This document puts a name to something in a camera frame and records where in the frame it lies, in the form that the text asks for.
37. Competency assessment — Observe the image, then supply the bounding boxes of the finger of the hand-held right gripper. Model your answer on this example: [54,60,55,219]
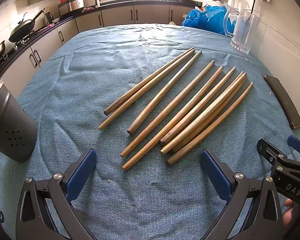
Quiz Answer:
[257,138,288,165]
[287,135,300,167]

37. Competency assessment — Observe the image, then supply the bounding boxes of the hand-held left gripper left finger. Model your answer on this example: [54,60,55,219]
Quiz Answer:
[15,148,98,240]

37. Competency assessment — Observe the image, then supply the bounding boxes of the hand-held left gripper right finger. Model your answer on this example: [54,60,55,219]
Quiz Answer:
[200,149,283,240]

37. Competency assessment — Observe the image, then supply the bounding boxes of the grey perforated utensil holder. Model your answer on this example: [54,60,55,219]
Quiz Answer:
[0,73,38,163]

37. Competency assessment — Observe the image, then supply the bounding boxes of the row of wooden chopsticks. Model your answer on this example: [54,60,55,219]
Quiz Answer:
[98,47,254,172]

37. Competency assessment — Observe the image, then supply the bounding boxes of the person's right hand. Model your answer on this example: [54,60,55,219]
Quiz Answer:
[282,199,294,228]

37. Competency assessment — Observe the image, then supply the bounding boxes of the smartphone in brown case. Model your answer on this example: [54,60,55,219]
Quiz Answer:
[264,74,300,130]

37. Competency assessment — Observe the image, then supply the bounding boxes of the blue towel table cover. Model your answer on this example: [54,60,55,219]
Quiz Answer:
[0,24,300,240]

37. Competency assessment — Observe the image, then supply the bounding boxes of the clear glass pitcher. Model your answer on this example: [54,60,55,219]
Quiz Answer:
[223,5,260,54]

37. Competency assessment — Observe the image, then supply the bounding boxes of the gas stove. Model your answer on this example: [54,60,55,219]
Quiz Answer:
[0,29,38,68]

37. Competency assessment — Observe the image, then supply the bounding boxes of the blue plastic bag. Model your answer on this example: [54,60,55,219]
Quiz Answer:
[182,5,237,35]

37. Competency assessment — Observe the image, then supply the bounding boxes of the black wok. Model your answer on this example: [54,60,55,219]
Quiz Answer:
[9,8,45,43]

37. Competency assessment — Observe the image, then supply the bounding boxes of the cream kitchen base cabinets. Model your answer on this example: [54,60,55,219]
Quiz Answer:
[0,4,203,98]

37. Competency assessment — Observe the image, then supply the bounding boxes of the silver rice cooker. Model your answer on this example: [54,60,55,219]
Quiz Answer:
[57,0,86,17]

